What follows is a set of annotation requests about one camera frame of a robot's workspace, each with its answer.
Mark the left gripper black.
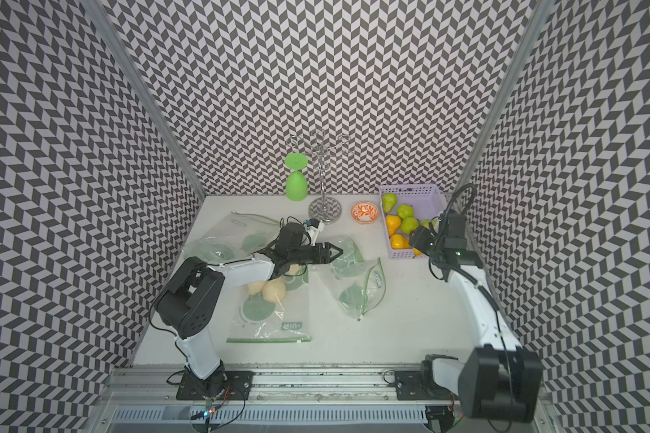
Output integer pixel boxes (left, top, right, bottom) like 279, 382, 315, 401
290, 242, 345, 265

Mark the green pear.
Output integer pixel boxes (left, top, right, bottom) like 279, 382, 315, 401
420, 219, 437, 229
400, 216, 420, 235
381, 193, 398, 214
396, 204, 415, 220

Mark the zip bag with orange fruit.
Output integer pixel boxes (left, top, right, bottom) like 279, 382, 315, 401
317, 236, 387, 321

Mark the zip bag with beige fruit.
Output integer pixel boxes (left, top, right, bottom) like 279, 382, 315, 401
227, 264, 311, 344

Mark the zip bag with green pears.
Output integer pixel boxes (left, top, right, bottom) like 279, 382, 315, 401
181, 211, 280, 264

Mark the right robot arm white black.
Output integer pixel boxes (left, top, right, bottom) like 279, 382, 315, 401
410, 184, 545, 425

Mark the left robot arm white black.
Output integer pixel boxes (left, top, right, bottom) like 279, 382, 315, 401
153, 222, 343, 394

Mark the purple plastic basket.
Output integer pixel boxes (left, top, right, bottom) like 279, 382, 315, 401
378, 184, 447, 260

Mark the chrome mug tree stand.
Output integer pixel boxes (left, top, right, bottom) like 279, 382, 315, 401
287, 128, 348, 224

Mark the orange patterned small bowl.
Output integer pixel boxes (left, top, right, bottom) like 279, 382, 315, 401
350, 201, 380, 225

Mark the green plastic goblet upside down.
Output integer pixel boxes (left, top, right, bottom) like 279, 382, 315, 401
285, 153, 308, 201

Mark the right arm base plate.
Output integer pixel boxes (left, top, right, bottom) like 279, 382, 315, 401
394, 370, 454, 402

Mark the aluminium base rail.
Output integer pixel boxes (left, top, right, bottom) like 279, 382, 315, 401
83, 363, 567, 433

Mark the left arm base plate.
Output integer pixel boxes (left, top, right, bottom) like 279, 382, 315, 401
176, 369, 255, 402

